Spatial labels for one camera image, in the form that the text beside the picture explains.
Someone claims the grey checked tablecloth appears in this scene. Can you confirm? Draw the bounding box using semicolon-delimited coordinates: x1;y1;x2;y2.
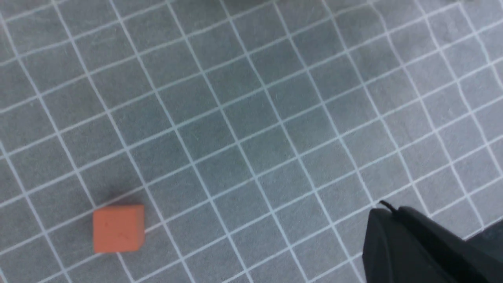
0;0;502;283

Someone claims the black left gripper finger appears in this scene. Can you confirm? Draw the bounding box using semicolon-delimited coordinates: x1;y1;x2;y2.
362;200;503;283

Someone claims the orange cube block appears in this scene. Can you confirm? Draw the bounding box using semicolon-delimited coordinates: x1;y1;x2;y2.
93;204;145;253

